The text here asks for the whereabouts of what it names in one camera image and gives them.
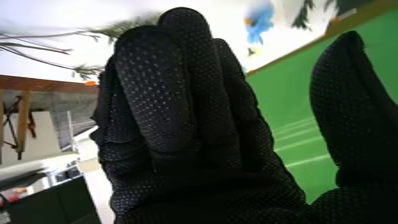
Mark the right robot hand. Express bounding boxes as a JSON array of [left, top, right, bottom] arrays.
[[89, 7, 398, 224]]

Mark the green sprig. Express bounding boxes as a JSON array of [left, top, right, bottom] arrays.
[[0, 14, 162, 81]]

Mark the white sheet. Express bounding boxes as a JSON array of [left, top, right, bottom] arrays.
[[0, 0, 380, 83]]

